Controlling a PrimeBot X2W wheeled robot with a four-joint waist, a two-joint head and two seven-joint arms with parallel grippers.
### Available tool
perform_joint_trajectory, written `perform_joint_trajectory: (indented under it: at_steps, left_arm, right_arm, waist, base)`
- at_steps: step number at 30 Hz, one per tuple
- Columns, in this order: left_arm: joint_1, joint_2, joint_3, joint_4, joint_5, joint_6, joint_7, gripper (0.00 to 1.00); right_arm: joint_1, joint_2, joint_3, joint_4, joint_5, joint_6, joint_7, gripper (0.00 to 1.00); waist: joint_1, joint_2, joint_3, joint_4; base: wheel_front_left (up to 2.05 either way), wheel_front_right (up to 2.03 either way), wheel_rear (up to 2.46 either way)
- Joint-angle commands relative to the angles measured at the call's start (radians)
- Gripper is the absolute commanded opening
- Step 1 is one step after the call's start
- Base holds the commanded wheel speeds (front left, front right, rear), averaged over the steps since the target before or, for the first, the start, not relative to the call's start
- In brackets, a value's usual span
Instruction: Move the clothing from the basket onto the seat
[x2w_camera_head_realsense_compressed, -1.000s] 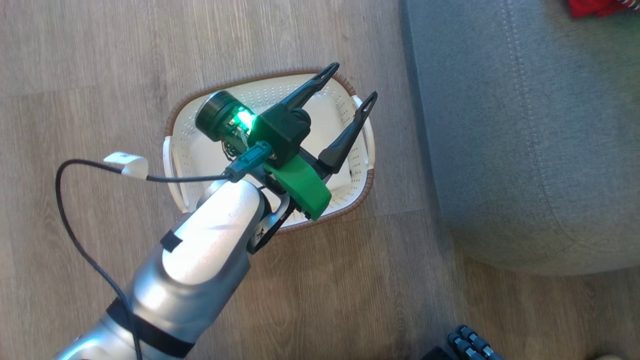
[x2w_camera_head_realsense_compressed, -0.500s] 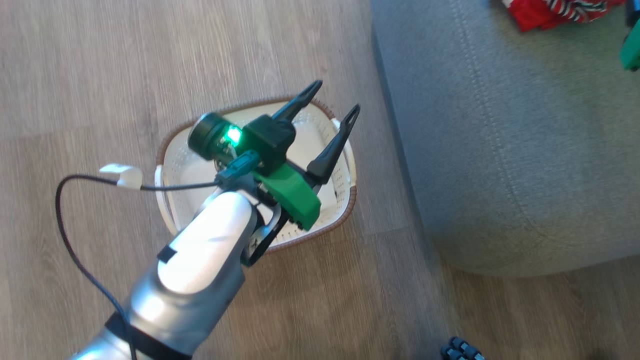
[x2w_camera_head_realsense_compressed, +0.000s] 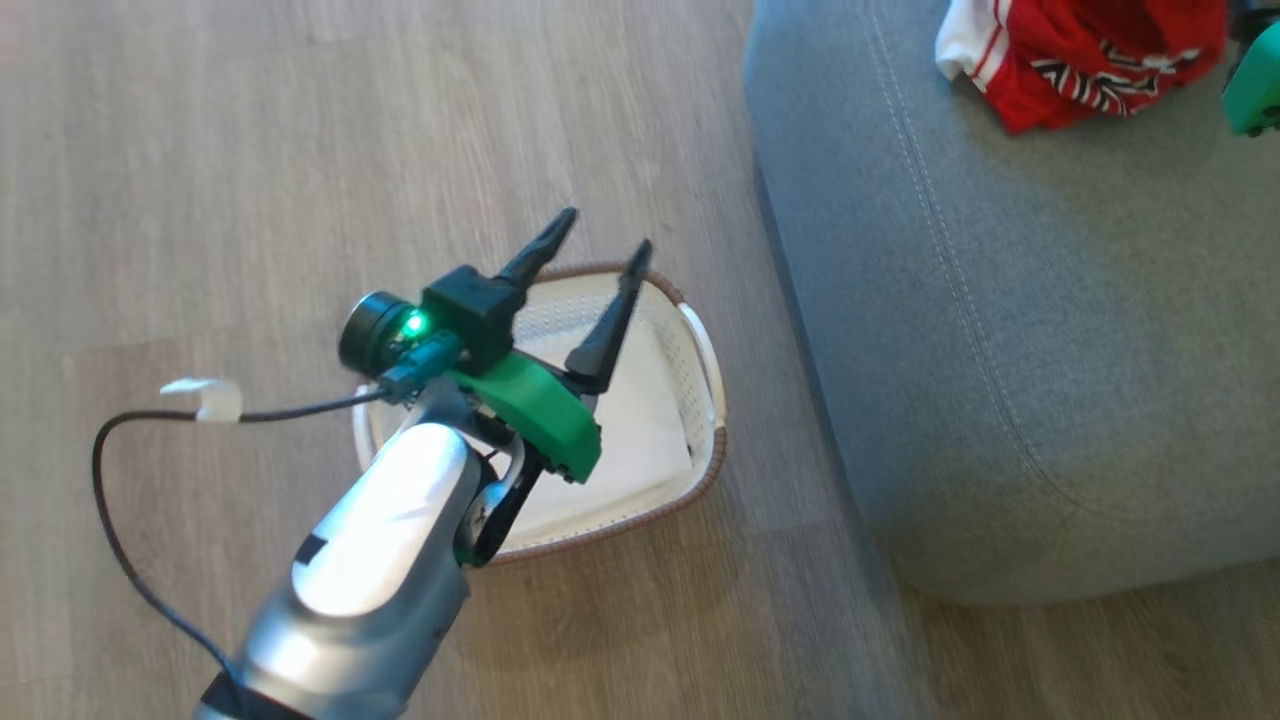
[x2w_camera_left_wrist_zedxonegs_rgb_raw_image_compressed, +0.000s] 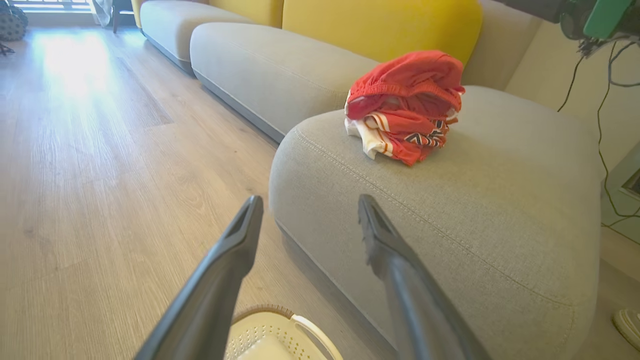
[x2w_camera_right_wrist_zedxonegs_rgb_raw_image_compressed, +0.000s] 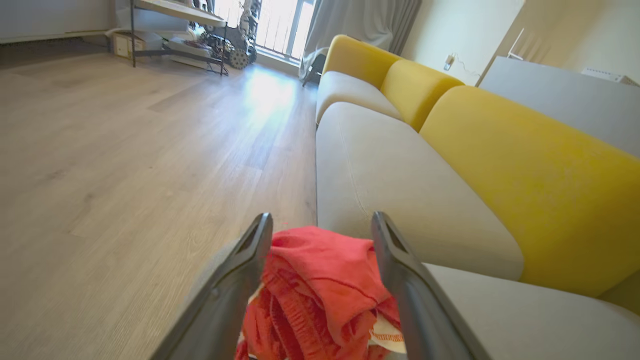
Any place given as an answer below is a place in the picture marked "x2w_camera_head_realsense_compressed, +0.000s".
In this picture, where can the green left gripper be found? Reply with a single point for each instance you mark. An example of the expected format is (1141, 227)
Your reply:
(540, 410)

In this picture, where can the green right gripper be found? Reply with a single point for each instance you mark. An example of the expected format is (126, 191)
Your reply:
(1258, 90)

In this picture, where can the red and white garment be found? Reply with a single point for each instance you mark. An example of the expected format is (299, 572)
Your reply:
(1080, 50)

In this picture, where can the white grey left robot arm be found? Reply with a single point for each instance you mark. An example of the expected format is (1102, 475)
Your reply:
(380, 540)

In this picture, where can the white basket with brown rim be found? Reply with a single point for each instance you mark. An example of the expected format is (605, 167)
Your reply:
(650, 440)

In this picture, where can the grey fabric seat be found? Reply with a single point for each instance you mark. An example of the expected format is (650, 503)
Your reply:
(1050, 330)

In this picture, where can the white tape tag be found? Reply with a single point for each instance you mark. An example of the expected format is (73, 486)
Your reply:
(212, 398)

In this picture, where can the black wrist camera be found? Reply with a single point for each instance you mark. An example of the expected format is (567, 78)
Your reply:
(465, 305)

